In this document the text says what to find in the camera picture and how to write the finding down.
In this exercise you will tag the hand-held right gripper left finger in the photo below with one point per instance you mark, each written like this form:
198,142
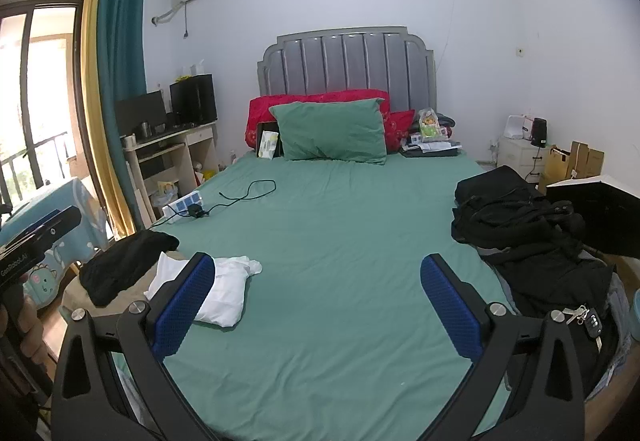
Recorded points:
187,306

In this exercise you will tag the beige pants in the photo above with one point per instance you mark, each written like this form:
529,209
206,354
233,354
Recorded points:
75,293

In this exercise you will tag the bunch of keys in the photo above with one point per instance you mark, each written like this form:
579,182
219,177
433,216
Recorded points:
587,318

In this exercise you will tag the pile of papers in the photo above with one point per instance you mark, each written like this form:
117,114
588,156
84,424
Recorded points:
430,150

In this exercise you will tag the black speaker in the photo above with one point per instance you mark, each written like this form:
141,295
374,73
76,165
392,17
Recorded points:
538,133

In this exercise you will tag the balcony glass door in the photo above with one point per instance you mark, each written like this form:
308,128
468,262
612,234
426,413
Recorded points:
50,96

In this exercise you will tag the person's left hand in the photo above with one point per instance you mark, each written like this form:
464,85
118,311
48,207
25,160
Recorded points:
34,336

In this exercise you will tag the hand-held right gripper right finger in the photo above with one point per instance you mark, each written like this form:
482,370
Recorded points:
450,306

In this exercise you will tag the grey padded headboard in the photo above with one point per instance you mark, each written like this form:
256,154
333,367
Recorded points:
345,61

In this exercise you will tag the green pillow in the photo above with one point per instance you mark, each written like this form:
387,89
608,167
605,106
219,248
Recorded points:
330,131

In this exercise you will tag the white power strip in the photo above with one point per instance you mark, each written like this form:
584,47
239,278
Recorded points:
180,205

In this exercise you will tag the metal cup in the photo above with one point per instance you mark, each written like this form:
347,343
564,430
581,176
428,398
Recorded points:
144,129

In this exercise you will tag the long red pillow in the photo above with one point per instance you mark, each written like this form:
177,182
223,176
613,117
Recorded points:
320,98

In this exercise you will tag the black cloth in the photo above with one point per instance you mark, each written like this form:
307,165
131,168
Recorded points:
125,261

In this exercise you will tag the black monitor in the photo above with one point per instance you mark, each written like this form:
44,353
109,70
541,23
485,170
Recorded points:
142,108

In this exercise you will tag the blue printed cloth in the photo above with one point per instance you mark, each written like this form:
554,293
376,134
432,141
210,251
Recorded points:
65,201

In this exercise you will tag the green snack bag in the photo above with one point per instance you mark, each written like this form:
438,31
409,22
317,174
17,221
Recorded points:
432,126

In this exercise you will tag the yellow curtain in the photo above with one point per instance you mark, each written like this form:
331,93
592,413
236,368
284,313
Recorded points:
95,96

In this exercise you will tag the black crumpled jacket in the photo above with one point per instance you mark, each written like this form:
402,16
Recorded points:
505,206

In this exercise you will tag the white nightstand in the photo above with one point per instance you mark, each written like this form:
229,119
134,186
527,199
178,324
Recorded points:
520,156

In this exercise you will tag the small red pillow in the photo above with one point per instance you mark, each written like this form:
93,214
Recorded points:
400,126

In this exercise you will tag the wooden desk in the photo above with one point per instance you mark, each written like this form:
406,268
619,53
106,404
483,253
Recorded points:
200,146

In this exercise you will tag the black computer tower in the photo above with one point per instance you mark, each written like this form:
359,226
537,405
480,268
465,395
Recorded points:
195,98

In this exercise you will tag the black coat with grey lining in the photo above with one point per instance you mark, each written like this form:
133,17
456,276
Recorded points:
550,271

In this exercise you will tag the white hooded jacket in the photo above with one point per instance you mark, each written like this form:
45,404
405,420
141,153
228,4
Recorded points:
225,291

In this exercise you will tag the white green packet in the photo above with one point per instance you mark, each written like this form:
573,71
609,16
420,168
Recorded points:
269,145

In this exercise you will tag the white cup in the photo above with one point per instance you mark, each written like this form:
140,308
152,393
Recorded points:
129,141

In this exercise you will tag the teal curtain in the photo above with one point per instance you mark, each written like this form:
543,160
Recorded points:
122,71

